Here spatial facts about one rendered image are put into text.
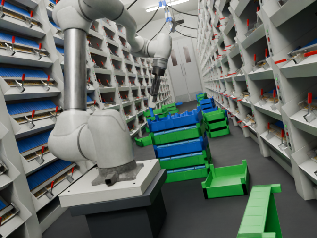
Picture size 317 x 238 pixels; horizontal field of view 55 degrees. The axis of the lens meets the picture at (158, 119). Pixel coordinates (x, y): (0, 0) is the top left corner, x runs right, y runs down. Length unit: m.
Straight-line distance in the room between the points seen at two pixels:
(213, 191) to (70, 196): 0.65
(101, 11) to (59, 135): 0.57
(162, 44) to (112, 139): 0.82
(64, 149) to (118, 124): 0.27
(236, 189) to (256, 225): 0.72
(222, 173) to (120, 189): 0.78
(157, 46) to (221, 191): 0.90
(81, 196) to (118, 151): 0.21
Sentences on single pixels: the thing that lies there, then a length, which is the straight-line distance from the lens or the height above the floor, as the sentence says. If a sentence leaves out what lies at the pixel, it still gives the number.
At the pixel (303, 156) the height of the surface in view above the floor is 0.17.
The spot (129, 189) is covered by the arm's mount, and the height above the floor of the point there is 0.23.
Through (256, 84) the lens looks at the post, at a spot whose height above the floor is 0.45.
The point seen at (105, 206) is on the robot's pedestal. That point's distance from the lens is 1.16.
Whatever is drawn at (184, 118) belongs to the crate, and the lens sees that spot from 1.74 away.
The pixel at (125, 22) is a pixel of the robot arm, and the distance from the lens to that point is 1.53.
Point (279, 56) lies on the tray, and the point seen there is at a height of 0.57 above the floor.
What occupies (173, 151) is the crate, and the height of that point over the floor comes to 0.18.
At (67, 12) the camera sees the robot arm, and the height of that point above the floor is 0.97.
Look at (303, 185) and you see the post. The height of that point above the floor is 0.06.
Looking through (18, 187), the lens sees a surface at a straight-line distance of 1.51.
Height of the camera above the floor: 0.54
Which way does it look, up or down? 5 degrees down
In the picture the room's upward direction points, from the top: 13 degrees counter-clockwise
